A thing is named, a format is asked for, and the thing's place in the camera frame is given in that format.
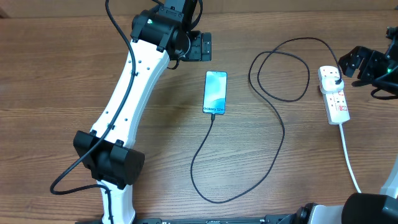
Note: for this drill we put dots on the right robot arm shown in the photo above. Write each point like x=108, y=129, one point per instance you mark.
x=361, y=207

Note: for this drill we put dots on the white charger plug adapter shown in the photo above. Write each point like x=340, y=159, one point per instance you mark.
x=329, y=85

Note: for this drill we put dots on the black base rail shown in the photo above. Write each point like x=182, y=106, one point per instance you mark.
x=268, y=219

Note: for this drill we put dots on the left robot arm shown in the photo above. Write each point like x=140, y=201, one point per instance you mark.
x=159, y=35

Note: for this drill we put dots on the smartphone with blue screen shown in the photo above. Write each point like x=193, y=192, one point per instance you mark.
x=214, y=97

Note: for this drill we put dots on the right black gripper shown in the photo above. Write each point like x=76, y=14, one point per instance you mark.
x=368, y=61

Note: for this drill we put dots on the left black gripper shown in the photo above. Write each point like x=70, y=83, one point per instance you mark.
x=196, y=53

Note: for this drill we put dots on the white power strip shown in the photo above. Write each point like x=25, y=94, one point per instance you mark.
x=335, y=104

